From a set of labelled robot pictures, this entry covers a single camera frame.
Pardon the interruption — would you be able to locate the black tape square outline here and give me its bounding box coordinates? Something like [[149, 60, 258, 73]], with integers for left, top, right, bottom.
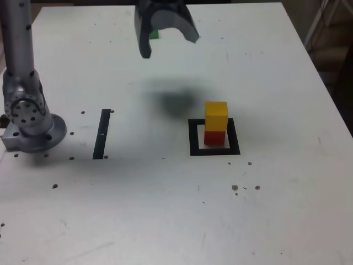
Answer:
[[188, 118, 241, 157]]

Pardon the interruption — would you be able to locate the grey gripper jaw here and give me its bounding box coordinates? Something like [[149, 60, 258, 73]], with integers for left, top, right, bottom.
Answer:
[[150, 2, 200, 44]]

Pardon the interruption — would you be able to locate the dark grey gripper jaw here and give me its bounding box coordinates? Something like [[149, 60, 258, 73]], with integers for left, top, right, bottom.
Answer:
[[133, 0, 160, 60]]

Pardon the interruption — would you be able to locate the yellow cube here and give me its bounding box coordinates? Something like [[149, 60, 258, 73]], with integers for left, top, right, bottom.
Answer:
[[204, 101, 229, 132]]

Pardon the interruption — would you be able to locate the white metal frame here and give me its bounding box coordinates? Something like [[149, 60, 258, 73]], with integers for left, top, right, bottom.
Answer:
[[304, 0, 340, 47]]

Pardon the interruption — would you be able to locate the black tape strip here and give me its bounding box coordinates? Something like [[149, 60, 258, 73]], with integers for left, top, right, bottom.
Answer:
[[92, 108, 111, 160]]

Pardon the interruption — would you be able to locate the red cube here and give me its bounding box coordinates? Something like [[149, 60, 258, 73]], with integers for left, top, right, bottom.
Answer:
[[204, 129, 227, 146]]

